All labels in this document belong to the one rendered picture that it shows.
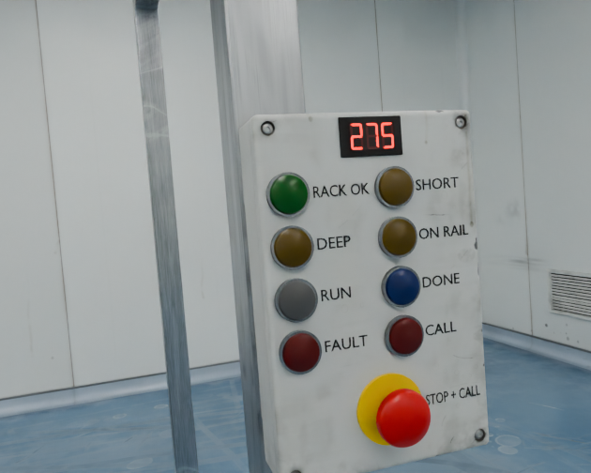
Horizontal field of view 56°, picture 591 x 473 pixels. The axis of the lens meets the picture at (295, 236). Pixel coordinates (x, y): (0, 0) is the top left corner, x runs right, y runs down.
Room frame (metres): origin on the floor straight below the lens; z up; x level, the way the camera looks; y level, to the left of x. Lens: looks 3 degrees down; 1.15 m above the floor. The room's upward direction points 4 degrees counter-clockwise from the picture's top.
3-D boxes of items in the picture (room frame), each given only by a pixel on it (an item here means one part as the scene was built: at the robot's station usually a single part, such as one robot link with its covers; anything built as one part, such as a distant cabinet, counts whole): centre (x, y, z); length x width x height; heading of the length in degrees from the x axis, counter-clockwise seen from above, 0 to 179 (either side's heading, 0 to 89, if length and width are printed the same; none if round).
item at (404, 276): (0.40, -0.07, 1.09); 0.03 x 0.01 x 0.03; 108
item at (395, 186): (0.40, -0.07, 1.16); 0.03 x 0.01 x 0.03; 108
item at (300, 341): (0.38, 0.00, 1.05); 0.03 x 0.01 x 0.03; 108
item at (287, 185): (0.38, 0.00, 1.16); 0.03 x 0.01 x 0.03; 108
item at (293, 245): (0.38, 0.00, 1.12); 0.03 x 0.01 x 0.03; 108
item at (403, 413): (0.39, -0.06, 1.00); 0.04 x 0.04 x 0.04; 18
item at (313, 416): (0.43, -0.05, 1.08); 0.17 x 0.06 x 0.26; 108
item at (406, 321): (0.40, -0.07, 1.05); 0.03 x 0.01 x 0.03; 108
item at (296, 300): (0.38, 0.00, 1.09); 0.03 x 0.01 x 0.03; 108
